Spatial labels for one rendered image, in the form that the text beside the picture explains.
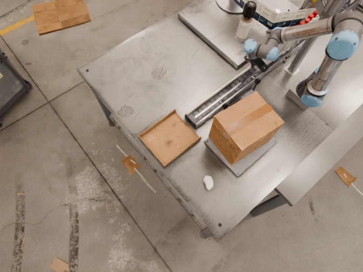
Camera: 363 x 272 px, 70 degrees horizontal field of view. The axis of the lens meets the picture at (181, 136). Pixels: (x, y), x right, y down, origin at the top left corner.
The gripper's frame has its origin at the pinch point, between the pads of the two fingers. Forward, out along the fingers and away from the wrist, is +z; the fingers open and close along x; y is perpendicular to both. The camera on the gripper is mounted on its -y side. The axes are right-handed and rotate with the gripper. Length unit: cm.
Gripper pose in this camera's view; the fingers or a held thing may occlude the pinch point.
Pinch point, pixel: (257, 66)
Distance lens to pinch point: 191.7
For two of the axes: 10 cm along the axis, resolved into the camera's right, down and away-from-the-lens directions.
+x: -6.7, 7.1, 2.1
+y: -6.5, -7.0, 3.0
